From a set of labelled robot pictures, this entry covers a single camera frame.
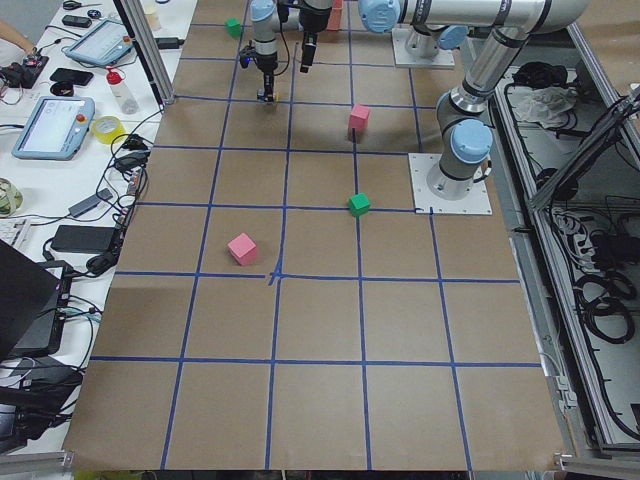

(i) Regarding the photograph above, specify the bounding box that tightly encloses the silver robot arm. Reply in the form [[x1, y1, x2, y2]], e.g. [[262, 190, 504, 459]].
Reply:
[[358, 1, 589, 183], [249, 0, 278, 103]]

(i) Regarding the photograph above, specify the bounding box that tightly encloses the aluminium frame post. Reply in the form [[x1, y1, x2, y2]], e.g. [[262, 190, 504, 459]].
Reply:
[[113, 0, 175, 107]]

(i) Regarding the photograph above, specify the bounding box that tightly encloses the black power adapter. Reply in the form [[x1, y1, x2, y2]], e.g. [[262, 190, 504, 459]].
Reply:
[[51, 225, 115, 254]]

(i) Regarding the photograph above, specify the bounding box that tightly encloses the teach pendant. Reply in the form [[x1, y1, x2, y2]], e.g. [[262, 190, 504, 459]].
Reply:
[[12, 96, 95, 161], [64, 19, 133, 67]]

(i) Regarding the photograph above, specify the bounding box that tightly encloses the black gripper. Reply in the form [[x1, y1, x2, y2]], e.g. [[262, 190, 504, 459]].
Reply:
[[256, 53, 278, 92], [299, 3, 332, 73]]

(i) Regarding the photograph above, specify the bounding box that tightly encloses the pink cube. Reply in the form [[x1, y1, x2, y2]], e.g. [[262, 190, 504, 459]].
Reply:
[[348, 104, 371, 135], [227, 232, 258, 266]]

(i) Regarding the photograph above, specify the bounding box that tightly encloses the pink plastic bin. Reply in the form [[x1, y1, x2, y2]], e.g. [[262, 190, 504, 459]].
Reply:
[[327, 0, 343, 31]]

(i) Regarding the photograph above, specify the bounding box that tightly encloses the near teach pendant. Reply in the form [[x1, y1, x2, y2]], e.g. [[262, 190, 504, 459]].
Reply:
[[12, 96, 95, 161]]

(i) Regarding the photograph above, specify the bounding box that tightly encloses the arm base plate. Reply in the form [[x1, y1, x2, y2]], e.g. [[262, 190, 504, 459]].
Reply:
[[408, 153, 492, 215], [392, 26, 455, 70]]

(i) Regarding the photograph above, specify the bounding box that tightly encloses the green cube near right side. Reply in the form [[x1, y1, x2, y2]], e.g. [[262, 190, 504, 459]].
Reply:
[[225, 17, 243, 38]]

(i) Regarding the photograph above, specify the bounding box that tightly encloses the pink cube far left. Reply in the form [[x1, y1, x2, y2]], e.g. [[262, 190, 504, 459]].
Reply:
[[227, 232, 258, 266]]

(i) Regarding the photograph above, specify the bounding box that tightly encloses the clear squeeze bottle red cap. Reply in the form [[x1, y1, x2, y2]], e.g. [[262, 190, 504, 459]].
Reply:
[[106, 67, 139, 115]]

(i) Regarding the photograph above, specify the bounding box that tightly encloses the pink cube near centre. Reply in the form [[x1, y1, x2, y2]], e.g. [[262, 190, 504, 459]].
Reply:
[[348, 104, 371, 135]]

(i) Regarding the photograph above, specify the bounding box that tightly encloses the yellow tape roll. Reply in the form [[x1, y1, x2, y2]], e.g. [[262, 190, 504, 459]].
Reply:
[[90, 116, 127, 145]]

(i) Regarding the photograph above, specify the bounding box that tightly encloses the far teach pendant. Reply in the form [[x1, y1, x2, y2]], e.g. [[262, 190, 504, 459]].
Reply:
[[64, 19, 133, 67]]

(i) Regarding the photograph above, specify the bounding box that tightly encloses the green cube near base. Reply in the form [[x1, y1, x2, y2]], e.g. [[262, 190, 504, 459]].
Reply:
[[348, 192, 371, 218]]

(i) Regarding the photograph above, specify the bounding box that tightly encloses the black laptop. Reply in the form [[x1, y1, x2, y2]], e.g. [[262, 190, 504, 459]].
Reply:
[[1, 243, 71, 360]]

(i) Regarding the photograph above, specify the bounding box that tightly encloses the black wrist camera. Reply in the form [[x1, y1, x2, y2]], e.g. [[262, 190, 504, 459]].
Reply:
[[238, 42, 256, 69]]

